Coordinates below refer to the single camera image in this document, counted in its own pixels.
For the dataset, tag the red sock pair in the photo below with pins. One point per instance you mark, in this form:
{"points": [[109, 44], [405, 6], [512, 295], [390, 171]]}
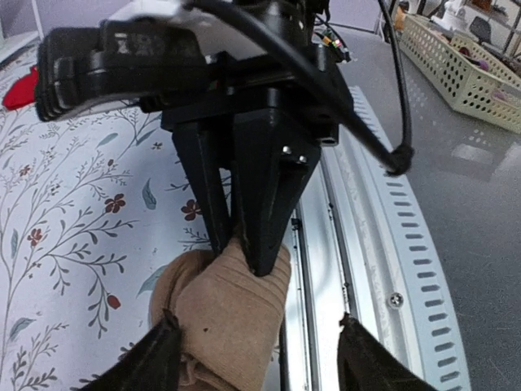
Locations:
{"points": [[22, 92]]}

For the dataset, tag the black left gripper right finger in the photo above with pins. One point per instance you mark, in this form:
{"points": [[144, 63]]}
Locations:
{"points": [[365, 365]]}

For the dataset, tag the cream perforated plastic basket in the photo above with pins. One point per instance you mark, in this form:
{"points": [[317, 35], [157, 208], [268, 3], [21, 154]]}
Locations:
{"points": [[470, 79]]}

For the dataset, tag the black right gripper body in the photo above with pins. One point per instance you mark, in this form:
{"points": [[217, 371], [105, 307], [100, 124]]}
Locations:
{"points": [[248, 85]]}

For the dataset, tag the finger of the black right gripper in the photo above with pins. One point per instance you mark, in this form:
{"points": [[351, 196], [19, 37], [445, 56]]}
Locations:
{"points": [[274, 158], [204, 151]]}

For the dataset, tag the tan ribbed sock pair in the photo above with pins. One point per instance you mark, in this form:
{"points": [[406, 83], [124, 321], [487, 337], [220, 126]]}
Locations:
{"points": [[230, 319]]}

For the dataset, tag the floral patterned table mat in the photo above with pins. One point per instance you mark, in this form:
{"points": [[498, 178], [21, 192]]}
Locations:
{"points": [[92, 210]]}

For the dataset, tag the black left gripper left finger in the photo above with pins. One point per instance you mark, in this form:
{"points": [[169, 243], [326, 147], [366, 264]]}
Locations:
{"points": [[152, 364]]}

